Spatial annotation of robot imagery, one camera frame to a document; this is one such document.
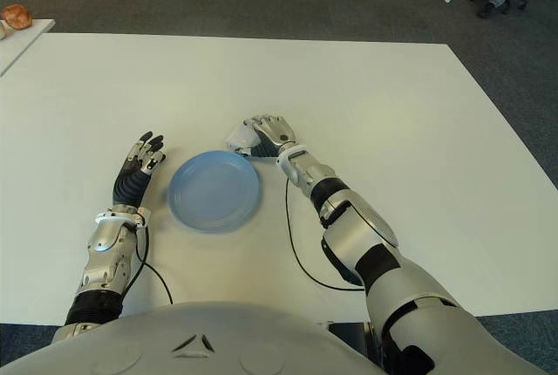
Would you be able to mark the reddish brown bread roll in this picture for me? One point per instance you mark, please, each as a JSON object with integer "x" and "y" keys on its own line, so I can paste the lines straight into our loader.
{"x": 17, "y": 16}

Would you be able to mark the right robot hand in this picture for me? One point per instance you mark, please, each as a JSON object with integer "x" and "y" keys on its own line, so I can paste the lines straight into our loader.
{"x": 276, "y": 131}

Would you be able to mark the white charger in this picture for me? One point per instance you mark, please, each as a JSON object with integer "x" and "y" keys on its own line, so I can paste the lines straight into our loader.
{"x": 240, "y": 138}

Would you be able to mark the grey robot torso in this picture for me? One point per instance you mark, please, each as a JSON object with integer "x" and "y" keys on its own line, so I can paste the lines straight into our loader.
{"x": 196, "y": 340}

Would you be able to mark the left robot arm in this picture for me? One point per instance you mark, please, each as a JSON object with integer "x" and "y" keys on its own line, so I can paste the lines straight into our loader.
{"x": 104, "y": 253}

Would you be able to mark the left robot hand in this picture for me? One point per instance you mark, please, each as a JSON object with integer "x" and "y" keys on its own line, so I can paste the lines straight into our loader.
{"x": 131, "y": 183}

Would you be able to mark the blue plate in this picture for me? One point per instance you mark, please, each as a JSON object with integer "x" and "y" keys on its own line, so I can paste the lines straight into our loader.
{"x": 213, "y": 192}

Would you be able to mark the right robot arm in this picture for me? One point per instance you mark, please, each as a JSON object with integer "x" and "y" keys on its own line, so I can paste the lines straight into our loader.
{"x": 362, "y": 235}

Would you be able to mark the white side table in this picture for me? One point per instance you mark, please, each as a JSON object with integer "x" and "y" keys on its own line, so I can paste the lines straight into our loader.
{"x": 19, "y": 41}

